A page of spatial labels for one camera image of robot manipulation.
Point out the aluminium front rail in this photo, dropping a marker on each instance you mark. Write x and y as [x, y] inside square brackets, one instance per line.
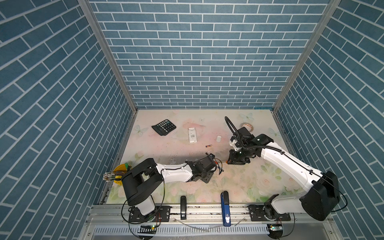
[204, 222]

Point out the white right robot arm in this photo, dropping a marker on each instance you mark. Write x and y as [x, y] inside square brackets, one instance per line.
[320, 195]

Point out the tape roll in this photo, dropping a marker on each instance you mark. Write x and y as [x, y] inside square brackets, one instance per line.
[248, 126]

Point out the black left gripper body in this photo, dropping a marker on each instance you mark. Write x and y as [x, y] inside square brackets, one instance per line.
[206, 177]

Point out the aluminium corner post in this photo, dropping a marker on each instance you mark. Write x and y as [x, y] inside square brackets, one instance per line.
[92, 20]
[318, 30]

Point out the black desktop calculator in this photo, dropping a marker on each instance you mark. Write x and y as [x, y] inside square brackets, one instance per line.
[164, 128]

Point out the yellow pen cup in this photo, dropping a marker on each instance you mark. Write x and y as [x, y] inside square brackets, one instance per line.
[116, 175]

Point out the small white remote control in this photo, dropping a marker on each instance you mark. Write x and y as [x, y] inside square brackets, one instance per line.
[192, 135]

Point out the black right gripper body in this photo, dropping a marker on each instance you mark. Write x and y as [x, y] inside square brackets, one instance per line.
[238, 157]

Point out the aluminium corner post left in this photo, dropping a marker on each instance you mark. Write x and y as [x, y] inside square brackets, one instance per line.
[92, 20]

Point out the black stapler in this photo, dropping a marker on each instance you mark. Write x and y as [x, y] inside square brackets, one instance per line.
[183, 208]

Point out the aluminium corner post right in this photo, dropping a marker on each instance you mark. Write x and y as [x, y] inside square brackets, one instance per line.
[318, 30]

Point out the blue stapler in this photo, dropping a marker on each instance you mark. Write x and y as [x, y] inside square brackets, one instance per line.
[225, 205]

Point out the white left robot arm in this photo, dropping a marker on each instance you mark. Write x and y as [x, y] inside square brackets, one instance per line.
[142, 180]

